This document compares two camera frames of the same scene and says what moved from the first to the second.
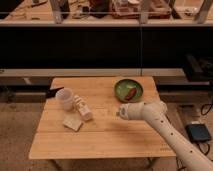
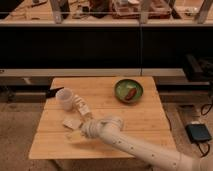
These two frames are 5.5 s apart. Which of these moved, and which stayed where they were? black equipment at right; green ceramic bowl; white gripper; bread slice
Moved: white gripper
Stayed: bread slice; green ceramic bowl; black equipment at right
